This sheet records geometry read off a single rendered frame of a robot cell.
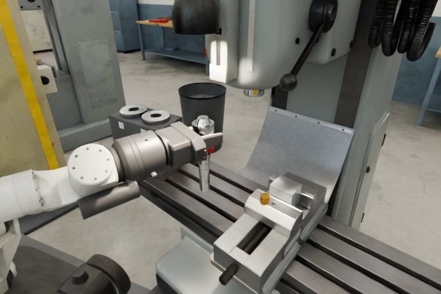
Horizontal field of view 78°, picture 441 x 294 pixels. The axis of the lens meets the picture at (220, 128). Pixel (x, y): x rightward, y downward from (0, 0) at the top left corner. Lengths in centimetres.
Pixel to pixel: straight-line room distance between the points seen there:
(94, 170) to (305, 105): 75
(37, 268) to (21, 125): 114
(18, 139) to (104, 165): 181
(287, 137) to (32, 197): 80
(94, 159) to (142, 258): 153
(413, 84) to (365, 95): 393
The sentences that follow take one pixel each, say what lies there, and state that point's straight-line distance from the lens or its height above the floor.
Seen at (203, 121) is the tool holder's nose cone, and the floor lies 125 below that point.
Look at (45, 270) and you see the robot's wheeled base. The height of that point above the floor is 57.
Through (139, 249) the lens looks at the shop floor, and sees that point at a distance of 200.
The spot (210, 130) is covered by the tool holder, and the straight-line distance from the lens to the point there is 57.
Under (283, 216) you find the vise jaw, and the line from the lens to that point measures 66.
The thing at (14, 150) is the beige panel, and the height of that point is 55.
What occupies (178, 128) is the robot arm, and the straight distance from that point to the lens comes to 57.
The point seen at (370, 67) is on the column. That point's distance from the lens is 92.
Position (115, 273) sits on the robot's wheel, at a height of 57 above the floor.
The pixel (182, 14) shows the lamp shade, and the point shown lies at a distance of 42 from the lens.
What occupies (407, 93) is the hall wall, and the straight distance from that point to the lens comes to 490.
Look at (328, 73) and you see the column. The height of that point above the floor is 126.
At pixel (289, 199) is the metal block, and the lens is 68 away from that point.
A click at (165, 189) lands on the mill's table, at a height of 94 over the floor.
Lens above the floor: 149
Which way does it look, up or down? 27 degrees down
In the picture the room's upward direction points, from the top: straight up
